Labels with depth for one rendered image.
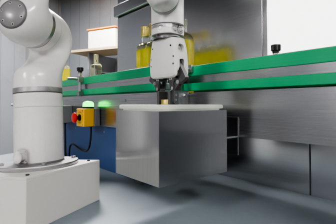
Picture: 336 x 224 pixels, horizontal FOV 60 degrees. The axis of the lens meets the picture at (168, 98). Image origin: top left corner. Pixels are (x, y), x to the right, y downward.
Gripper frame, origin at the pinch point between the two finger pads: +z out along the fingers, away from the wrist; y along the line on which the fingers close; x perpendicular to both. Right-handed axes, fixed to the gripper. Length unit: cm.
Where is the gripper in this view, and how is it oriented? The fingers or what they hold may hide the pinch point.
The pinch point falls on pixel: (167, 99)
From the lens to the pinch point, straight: 74.3
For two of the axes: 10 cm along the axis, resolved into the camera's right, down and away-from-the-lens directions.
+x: -7.3, -0.1, -6.8
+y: -6.8, 0.2, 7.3
